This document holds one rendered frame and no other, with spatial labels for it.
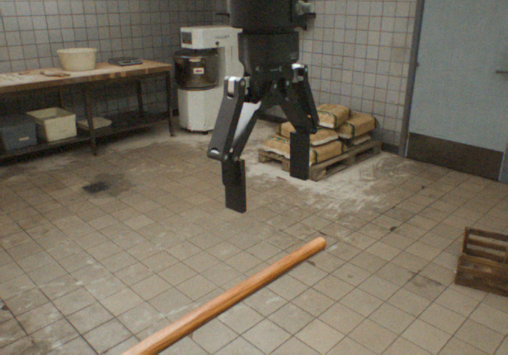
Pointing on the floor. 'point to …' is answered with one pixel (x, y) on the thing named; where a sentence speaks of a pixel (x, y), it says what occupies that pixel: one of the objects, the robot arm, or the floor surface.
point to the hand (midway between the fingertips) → (270, 185)
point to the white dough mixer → (204, 73)
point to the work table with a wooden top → (34, 86)
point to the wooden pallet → (317, 173)
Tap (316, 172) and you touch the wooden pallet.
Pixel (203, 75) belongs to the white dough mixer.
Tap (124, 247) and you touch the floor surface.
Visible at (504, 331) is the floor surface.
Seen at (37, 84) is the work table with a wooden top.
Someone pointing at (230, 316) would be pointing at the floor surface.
